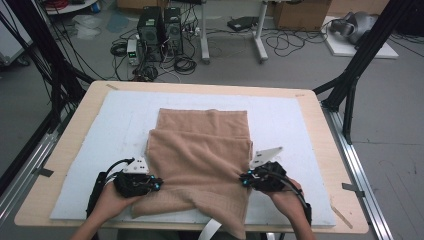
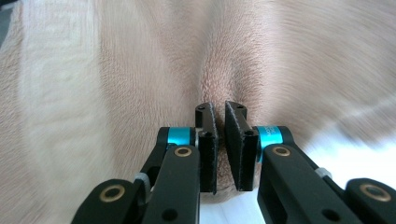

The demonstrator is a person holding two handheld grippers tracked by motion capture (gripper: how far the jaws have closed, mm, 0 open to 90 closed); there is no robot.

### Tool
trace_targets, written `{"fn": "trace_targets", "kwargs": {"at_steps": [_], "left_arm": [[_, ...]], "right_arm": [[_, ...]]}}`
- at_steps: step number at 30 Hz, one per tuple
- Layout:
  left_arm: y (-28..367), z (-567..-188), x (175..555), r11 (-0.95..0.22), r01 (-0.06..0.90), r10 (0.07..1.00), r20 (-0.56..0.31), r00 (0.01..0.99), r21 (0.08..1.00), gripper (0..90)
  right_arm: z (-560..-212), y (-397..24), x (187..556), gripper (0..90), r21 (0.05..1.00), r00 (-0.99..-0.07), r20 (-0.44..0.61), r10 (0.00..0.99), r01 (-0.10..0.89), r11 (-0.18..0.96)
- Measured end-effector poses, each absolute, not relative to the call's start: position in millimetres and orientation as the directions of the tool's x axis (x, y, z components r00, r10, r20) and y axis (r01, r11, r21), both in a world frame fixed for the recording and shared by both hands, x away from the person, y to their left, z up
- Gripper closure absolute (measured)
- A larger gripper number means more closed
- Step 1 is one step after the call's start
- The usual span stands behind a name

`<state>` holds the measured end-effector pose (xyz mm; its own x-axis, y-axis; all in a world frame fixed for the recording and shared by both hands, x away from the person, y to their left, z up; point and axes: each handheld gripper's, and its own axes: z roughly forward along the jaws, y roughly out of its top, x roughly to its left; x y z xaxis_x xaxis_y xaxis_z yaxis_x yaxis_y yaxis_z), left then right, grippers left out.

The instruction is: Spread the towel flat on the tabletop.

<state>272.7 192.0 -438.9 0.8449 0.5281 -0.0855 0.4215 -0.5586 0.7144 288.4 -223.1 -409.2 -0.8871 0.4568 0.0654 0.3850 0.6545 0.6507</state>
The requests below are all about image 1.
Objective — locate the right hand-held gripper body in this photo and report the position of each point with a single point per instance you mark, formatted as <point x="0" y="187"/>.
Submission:
<point x="268" y="178"/>

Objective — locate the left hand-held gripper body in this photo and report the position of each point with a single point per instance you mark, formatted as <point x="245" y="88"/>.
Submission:
<point x="133" y="183"/>

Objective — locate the tan terry towel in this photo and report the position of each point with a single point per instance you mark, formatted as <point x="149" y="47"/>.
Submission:
<point x="200" y="156"/>

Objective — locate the person's left hand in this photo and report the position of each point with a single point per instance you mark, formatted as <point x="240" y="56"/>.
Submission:
<point x="115" y="203"/>

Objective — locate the person's right hand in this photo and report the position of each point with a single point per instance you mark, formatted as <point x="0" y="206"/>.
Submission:
<point x="286" y="201"/>

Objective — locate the white grid mat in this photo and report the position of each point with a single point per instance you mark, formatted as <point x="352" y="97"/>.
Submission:
<point x="113" y="133"/>

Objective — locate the white strip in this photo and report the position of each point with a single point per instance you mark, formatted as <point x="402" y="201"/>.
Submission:
<point x="210" y="230"/>

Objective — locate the thin wooden stick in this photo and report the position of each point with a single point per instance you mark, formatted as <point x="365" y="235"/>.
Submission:
<point x="341" y="217"/>

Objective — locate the black tape piece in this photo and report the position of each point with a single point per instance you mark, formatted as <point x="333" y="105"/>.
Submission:
<point x="45" y="172"/>

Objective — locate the small white power supply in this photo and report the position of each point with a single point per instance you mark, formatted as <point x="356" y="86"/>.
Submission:
<point x="132" y="51"/>

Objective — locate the wide black computer tower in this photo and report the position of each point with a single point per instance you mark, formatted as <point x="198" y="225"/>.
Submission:
<point x="150" y="30"/>

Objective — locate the narrow black computer tower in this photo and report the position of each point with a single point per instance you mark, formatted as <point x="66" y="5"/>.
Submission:
<point x="173" y="30"/>

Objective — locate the white floor board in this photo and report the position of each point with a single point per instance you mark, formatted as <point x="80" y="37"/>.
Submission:
<point x="343" y="48"/>

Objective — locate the flat black device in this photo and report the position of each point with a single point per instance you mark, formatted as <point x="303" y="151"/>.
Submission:
<point x="241" y="23"/>

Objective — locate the clear plastic sheet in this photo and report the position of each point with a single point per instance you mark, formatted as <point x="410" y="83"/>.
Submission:
<point x="86" y="26"/>

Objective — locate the large cardboard box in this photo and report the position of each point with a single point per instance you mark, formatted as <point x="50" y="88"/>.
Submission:
<point x="301" y="15"/>

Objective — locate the grey headset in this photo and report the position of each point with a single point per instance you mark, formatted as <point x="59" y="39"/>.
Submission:
<point x="358" y="25"/>

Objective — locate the round white table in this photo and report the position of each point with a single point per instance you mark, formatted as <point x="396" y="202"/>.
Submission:
<point x="71" y="7"/>

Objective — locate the aluminium rail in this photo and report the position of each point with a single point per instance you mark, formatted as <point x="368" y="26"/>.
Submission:
<point x="361" y="186"/>
<point x="30" y="163"/>

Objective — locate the white desk frame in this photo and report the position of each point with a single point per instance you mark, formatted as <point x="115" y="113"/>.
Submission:
<point x="260" y="40"/>

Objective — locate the black frame post with brace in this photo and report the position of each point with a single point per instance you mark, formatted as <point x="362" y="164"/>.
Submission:
<point x="363" y="53"/>

